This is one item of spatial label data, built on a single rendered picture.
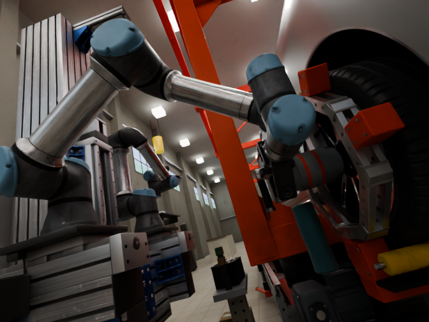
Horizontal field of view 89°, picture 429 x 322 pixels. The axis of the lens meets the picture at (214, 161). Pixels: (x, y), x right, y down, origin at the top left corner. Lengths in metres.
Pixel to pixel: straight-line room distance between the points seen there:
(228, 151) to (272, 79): 0.97
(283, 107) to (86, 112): 0.48
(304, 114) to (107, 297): 0.58
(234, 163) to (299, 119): 0.99
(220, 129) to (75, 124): 0.96
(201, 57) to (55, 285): 1.56
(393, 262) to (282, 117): 0.56
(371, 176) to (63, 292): 0.81
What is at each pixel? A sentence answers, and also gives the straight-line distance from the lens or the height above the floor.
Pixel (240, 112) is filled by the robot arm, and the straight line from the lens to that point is 0.58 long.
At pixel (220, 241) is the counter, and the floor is 0.64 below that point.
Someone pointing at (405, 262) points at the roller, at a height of 0.51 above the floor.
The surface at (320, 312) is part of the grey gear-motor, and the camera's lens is 1.15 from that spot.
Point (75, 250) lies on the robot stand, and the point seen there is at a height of 0.77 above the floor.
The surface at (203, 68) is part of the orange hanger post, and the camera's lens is 1.74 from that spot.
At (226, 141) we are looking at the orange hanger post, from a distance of 1.40.
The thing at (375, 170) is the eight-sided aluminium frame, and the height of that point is 0.75.
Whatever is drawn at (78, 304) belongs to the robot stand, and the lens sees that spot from 0.70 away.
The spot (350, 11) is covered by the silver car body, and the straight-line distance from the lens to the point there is 0.87.
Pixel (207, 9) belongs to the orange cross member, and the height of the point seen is 2.52.
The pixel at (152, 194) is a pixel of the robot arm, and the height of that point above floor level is 1.00.
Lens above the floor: 0.69
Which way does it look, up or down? 20 degrees up
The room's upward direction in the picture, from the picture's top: 16 degrees counter-clockwise
